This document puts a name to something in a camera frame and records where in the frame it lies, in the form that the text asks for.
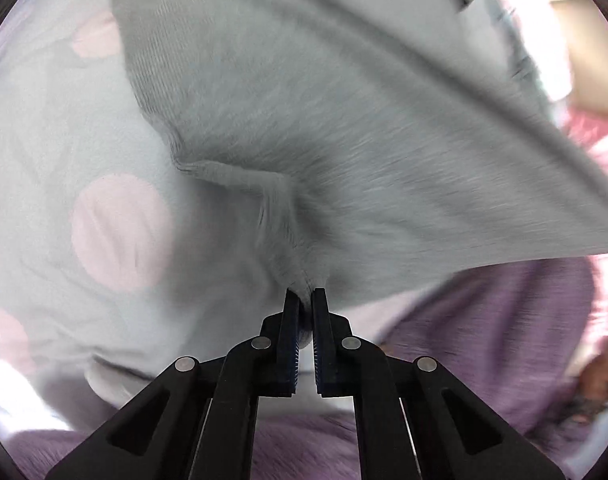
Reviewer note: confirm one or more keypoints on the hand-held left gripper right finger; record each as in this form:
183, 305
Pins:
321, 350

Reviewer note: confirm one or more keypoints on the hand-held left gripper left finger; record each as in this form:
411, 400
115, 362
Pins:
290, 350

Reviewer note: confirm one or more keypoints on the grey shirt with black sleeves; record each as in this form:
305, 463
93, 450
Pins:
309, 135

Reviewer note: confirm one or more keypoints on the plain pink pillow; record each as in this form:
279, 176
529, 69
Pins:
604, 135

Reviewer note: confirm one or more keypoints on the beige padded headboard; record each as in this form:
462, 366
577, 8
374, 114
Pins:
594, 60

